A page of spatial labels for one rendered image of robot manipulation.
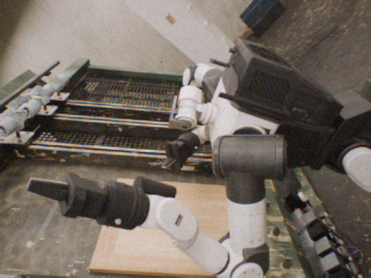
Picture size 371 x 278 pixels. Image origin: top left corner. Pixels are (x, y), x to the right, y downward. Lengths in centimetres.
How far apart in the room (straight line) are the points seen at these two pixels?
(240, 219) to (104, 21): 613
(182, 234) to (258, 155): 22
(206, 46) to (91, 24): 282
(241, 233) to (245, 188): 12
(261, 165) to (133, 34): 600
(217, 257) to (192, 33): 435
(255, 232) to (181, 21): 432
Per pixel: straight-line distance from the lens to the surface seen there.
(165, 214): 58
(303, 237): 120
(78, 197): 50
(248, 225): 66
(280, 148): 58
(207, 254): 69
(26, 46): 753
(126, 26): 646
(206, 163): 133
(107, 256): 102
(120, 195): 55
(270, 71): 68
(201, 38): 484
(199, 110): 78
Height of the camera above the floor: 164
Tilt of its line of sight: 20 degrees down
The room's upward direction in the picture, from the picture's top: 54 degrees counter-clockwise
